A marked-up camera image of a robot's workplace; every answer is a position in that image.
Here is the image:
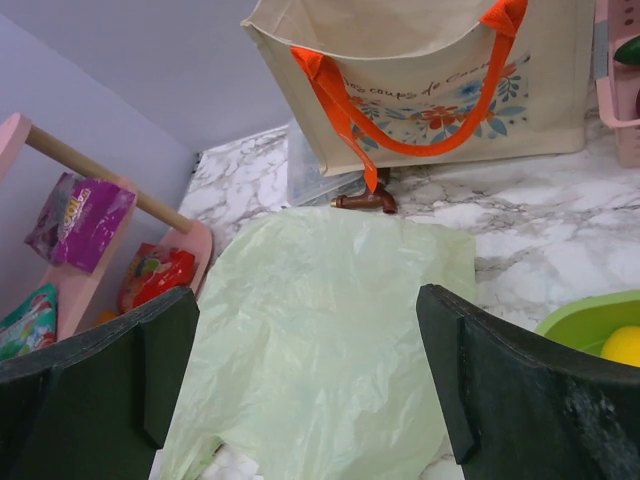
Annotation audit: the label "purple snack packet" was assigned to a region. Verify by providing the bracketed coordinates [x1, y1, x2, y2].
[24, 173, 135, 273]

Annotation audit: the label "brown faucet tap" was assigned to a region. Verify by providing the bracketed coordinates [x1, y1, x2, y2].
[331, 168, 398, 215]

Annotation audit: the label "green plastic tray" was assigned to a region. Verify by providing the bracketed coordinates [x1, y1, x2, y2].
[535, 290, 639, 356]

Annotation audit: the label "red snack packet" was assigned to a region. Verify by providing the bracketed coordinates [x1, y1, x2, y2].
[117, 243, 196, 313]

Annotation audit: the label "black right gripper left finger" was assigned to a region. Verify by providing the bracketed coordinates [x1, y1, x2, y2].
[1, 287, 199, 479]

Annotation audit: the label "pink perforated basket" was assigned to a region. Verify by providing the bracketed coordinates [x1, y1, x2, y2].
[593, 0, 639, 168]

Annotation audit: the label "beige tote bag orange handles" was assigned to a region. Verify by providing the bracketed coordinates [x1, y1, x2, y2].
[243, 1, 595, 185]

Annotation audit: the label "green cucumber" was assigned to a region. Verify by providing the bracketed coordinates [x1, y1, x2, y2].
[614, 36, 640, 66]

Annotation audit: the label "clear plastic box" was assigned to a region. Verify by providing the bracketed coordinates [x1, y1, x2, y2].
[286, 120, 364, 207]

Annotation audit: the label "pink two-tier shelf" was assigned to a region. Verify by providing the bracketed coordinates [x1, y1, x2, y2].
[1, 113, 214, 340]

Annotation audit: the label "pale green plastic grocery bag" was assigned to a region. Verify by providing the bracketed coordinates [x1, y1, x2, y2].
[160, 207, 476, 479]

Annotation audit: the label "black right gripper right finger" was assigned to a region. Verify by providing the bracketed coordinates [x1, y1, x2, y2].
[416, 285, 639, 479]

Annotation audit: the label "yellow apple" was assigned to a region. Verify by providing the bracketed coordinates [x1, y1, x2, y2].
[601, 326, 640, 367]

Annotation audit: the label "green white candy packet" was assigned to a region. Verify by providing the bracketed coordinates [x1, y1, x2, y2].
[1, 283, 57, 361]

